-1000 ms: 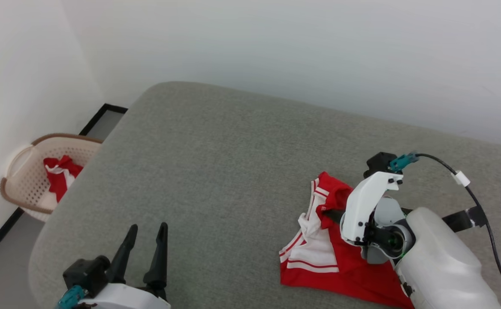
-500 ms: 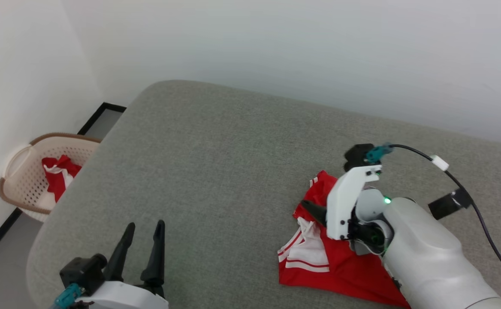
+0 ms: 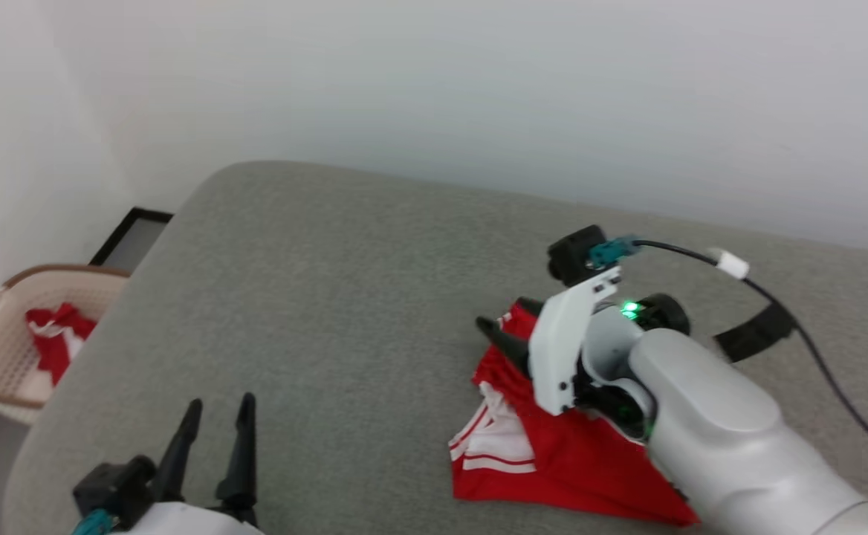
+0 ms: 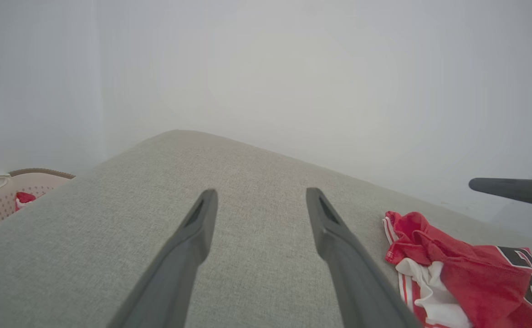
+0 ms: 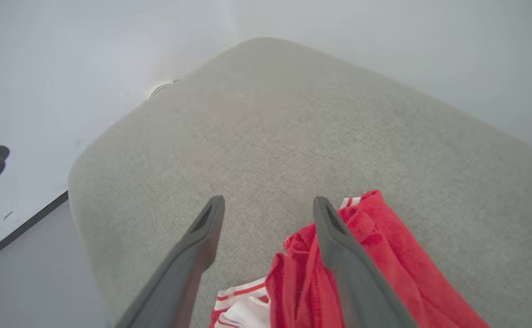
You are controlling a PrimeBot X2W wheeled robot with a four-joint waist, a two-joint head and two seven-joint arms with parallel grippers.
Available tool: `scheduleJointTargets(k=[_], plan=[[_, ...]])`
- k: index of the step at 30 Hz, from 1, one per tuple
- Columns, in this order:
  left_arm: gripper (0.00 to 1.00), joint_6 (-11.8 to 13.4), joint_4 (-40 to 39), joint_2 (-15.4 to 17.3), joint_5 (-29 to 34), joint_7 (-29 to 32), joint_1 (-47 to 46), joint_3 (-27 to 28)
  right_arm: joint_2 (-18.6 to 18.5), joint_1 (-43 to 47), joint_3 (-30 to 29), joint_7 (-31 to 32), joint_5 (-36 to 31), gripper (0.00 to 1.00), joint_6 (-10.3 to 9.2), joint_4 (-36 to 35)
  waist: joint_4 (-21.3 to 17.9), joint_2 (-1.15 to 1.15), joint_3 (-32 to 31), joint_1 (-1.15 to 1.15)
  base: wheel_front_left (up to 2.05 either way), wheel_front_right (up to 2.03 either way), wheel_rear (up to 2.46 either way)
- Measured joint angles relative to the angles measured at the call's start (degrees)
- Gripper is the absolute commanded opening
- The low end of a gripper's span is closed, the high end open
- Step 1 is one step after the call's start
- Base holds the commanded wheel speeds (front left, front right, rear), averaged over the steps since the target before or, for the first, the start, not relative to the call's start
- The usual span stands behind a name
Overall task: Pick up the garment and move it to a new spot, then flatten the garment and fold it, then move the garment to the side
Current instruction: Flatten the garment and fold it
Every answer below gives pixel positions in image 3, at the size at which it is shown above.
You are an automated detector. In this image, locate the red and white Bulls jersey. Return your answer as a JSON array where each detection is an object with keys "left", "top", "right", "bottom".
[{"left": 447, "top": 297, "right": 702, "bottom": 528}]

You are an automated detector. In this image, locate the red garment in basket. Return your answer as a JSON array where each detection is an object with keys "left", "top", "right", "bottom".
[{"left": 25, "top": 301, "right": 99, "bottom": 388}]

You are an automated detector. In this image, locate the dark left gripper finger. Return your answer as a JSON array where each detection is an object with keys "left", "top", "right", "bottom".
[
  {"left": 215, "top": 392, "right": 259, "bottom": 526},
  {"left": 153, "top": 398, "right": 204, "bottom": 504}
]

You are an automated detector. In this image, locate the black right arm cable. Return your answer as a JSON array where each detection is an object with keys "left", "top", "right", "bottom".
[{"left": 587, "top": 236, "right": 868, "bottom": 470}]

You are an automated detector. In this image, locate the white label on right cable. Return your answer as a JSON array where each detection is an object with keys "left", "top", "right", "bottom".
[{"left": 707, "top": 249, "right": 750, "bottom": 280}]

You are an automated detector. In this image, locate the black cable strap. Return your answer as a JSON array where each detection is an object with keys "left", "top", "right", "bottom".
[{"left": 713, "top": 302, "right": 798, "bottom": 364}]

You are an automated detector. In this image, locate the black skirting strip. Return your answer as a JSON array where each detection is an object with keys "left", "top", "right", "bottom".
[{"left": 0, "top": 207, "right": 175, "bottom": 455}]

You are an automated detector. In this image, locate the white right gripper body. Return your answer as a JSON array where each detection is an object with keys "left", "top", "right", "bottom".
[{"left": 526, "top": 266, "right": 623, "bottom": 416}]

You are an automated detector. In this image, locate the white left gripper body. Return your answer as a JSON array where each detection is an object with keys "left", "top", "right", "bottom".
[{"left": 116, "top": 501, "right": 265, "bottom": 535}]

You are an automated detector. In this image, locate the grey fabric sofa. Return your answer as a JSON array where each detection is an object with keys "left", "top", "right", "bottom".
[{"left": 1, "top": 160, "right": 868, "bottom": 535}]

